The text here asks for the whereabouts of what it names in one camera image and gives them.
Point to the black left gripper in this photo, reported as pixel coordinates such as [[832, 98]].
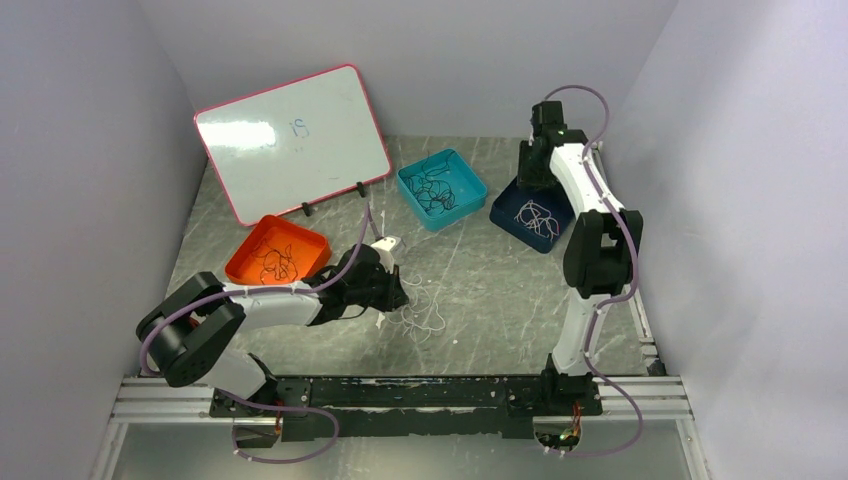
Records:
[[395, 295]]

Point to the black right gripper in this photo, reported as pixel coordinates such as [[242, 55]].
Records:
[[525, 177]]

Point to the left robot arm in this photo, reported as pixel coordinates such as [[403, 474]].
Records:
[[188, 338]]

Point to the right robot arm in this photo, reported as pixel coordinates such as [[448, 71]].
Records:
[[600, 263]]

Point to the dark blue square tray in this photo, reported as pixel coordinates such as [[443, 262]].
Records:
[[536, 218]]

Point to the orange square tray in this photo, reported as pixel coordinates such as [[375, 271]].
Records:
[[277, 251]]

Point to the teal square tray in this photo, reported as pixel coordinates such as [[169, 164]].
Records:
[[441, 189]]

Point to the pink framed whiteboard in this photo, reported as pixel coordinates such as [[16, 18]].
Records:
[[290, 146]]

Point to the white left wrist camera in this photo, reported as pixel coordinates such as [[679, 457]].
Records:
[[390, 249]]

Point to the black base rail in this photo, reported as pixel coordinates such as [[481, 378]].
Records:
[[305, 408]]

